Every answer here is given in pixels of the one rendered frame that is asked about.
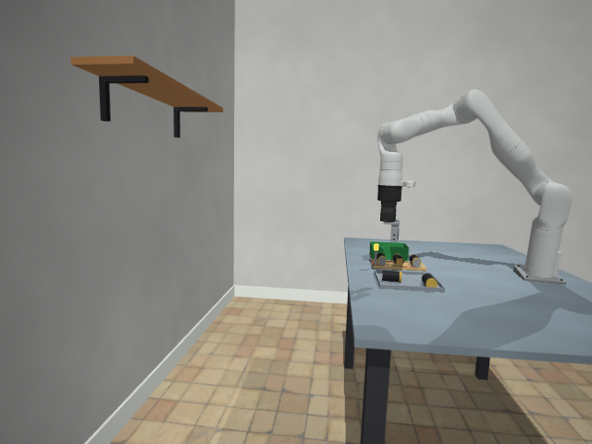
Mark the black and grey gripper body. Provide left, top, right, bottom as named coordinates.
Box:
left=377, top=170, right=414, bottom=222

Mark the green open box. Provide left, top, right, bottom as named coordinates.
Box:
left=369, top=241, right=409, bottom=262

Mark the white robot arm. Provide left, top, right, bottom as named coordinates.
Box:
left=377, top=90, right=572, bottom=278

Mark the tan battery holder board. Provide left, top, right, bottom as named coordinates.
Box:
left=371, top=244, right=426, bottom=271

